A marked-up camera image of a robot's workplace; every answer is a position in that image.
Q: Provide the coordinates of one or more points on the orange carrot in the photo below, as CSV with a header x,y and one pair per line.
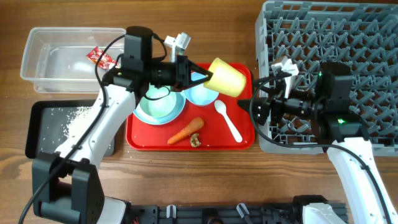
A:
x,y
193,126

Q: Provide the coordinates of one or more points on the rice and food leftovers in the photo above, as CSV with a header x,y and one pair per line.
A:
x,y
77,118

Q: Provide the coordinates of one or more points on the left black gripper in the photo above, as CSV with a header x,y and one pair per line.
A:
x,y
185,66

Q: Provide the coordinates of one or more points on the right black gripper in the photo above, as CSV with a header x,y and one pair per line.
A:
x,y
265,106

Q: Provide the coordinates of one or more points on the light blue bowl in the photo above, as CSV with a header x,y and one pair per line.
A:
x,y
200,96

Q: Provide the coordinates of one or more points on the pale green bowl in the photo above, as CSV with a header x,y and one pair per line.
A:
x,y
159,102

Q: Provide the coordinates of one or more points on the white plastic spoon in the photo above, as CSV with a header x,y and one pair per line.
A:
x,y
220,107

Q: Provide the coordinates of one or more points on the yellow plastic cup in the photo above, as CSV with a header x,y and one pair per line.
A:
x,y
225,79

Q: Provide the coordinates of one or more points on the light blue plate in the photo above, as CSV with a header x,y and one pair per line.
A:
x,y
181,99

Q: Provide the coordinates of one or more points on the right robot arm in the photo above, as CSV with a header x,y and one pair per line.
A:
x,y
339,132

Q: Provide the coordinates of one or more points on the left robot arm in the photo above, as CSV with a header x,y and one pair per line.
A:
x,y
66,185

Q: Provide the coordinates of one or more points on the clear plastic bin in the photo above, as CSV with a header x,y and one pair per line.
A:
x,y
55,58

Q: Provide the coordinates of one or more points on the red snack wrapper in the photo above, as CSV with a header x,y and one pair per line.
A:
x,y
104,61

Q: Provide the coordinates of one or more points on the brown food scrap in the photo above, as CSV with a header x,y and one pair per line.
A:
x,y
194,141

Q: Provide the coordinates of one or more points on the black plastic tray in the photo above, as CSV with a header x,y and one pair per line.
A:
x,y
35,119

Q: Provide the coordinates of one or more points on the grey dishwasher rack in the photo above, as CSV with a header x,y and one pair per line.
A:
x,y
362,36

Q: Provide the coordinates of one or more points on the red plastic tray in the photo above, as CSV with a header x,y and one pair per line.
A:
x,y
215,135

